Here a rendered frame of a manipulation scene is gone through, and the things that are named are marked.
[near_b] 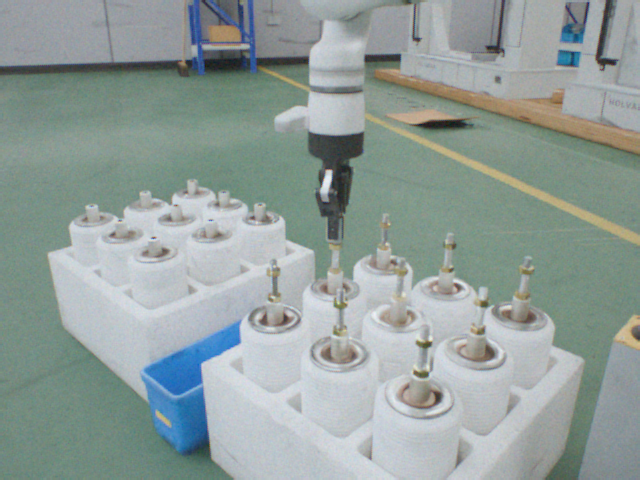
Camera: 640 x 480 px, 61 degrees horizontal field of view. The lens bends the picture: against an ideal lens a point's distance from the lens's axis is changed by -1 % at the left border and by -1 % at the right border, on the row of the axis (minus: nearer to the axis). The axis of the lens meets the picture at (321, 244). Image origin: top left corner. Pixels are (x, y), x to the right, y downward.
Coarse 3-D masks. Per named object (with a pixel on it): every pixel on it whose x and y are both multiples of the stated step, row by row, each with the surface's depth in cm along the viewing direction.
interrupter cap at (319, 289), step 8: (320, 280) 85; (344, 280) 85; (352, 280) 85; (312, 288) 83; (320, 288) 83; (344, 288) 83; (352, 288) 83; (320, 296) 80; (328, 296) 80; (336, 296) 80; (352, 296) 80
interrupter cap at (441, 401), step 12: (396, 384) 62; (408, 384) 62; (432, 384) 62; (444, 384) 62; (396, 396) 60; (408, 396) 60; (432, 396) 60; (444, 396) 60; (396, 408) 58; (408, 408) 58; (420, 408) 58; (432, 408) 58; (444, 408) 58
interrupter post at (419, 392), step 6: (414, 378) 58; (426, 378) 58; (414, 384) 59; (420, 384) 58; (426, 384) 58; (414, 390) 59; (420, 390) 59; (426, 390) 59; (414, 396) 59; (420, 396) 59; (426, 396) 59; (420, 402) 59
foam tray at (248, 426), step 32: (224, 352) 80; (224, 384) 74; (256, 384) 73; (512, 384) 73; (544, 384) 73; (576, 384) 79; (224, 416) 77; (256, 416) 71; (288, 416) 68; (512, 416) 68; (544, 416) 71; (224, 448) 80; (256, 448) 73; (288, 448) 68; (320, 448) 63; (352, 448) 63; (480, 448) 63; (512, 448) 64; (544, 448) 76
